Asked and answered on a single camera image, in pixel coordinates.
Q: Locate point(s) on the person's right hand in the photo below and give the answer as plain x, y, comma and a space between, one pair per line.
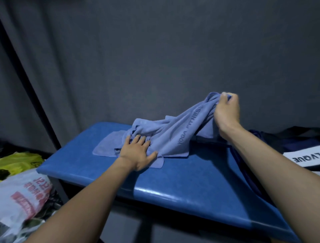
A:
227, 113

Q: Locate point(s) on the person's left hand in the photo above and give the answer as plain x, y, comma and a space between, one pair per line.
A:
135, 154

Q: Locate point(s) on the person's right fingers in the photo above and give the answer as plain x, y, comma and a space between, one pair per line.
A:
226, 98

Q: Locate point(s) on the person's left thumb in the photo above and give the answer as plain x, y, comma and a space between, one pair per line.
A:
152, 156

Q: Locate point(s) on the person's left little finger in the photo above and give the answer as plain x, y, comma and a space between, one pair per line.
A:
127, 140

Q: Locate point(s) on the person's left middle finger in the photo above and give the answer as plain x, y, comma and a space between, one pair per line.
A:
142, 140

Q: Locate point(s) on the light blue towel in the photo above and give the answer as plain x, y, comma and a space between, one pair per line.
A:
166, 131

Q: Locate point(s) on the person's right forearm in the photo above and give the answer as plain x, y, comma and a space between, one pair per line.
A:
277, 180

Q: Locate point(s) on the person's left forearm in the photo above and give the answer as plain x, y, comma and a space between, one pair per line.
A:
82, 210

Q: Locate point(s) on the blue padded bench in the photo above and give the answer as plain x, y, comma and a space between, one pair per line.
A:
175, 180

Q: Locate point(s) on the dark navy bag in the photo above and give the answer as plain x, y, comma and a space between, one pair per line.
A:
282, 147

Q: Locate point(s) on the grey curtain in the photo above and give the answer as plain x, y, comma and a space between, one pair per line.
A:
150, 57

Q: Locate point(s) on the yellow plastic bag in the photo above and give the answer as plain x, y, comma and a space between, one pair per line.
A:
18, 162

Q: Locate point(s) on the black vertical pole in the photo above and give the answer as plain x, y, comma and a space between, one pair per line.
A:
28, 87

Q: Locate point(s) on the white plastic bag red print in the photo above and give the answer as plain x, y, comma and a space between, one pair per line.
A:
21, 200

